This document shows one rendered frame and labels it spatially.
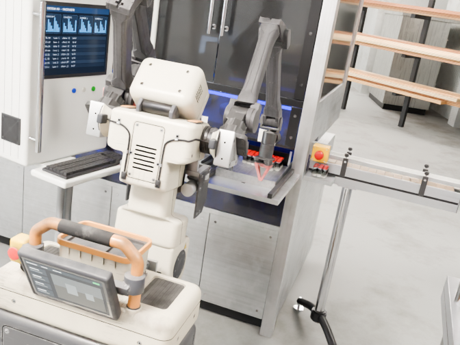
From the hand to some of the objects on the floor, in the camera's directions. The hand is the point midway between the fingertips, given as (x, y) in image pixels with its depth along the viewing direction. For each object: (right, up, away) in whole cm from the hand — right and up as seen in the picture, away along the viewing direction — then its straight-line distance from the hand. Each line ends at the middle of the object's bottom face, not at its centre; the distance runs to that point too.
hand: (260, 179), depth 223 cm
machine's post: (+6, -80, +56) cm, 97 cm away
